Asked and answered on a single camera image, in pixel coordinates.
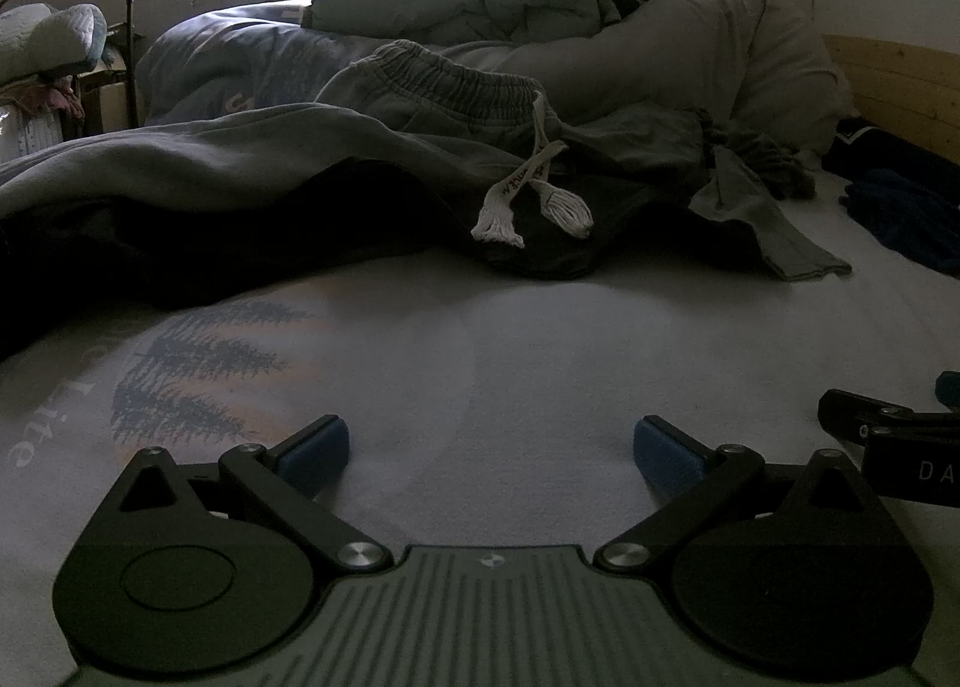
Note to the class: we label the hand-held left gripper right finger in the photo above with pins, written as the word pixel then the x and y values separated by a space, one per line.
pixel 664 458

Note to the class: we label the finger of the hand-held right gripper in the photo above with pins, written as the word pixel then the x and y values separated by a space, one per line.
pixel 847 409
pixel 949 387

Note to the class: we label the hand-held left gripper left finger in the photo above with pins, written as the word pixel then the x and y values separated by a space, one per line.
pixel 315 451

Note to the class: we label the grey-green shirt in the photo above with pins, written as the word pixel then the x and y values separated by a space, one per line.
pixel 750 222

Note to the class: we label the black clothes rack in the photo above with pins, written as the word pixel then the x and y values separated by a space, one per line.
pixel 130 42

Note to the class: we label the dark blue fleece garment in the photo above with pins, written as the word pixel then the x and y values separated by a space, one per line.
pixel 915 222

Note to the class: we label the black garment with white trim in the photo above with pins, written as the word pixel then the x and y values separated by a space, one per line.
pixel 892 151

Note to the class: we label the wooden headboard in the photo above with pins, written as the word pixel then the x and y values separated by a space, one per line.
pixel 900 87

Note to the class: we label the light grey comforter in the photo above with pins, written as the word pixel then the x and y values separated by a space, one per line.
pixel 690 49

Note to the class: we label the dark wooden furniture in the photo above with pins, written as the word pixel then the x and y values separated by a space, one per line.
pixel 97 98

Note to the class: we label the pink cloth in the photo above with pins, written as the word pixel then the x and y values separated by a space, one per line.
pixel 60 98

